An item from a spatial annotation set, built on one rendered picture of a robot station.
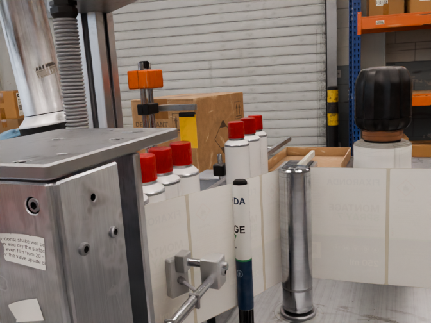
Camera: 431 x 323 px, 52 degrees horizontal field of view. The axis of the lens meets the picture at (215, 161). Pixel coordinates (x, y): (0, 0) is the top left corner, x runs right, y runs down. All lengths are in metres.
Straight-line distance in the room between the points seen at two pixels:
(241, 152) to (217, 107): 0.51
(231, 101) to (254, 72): 3.61
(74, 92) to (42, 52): 0.31
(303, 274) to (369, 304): 0.11
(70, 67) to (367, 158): 0.44
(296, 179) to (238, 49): 4.61
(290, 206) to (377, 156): 0.21
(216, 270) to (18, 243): 0.22
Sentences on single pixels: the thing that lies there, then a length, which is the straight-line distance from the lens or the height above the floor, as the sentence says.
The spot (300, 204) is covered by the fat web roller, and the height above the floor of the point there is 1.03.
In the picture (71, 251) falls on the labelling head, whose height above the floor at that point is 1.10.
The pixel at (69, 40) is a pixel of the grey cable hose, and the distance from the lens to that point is 0.62.
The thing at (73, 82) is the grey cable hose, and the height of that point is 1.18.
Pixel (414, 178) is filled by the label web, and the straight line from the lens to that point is 0.55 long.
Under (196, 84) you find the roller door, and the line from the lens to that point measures 5.20.
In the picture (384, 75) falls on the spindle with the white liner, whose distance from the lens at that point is 0.69.
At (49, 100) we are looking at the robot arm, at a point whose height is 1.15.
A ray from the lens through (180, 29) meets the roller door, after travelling 5.27.
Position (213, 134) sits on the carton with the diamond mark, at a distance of 1.37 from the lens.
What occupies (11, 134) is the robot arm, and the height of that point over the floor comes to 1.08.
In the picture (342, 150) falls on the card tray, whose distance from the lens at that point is 1.83.
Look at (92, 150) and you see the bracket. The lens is 0.25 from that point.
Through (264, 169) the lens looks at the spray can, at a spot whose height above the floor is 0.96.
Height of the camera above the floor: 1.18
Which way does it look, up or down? 11 degrees down
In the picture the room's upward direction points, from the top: 3 degrees counter-clockwise
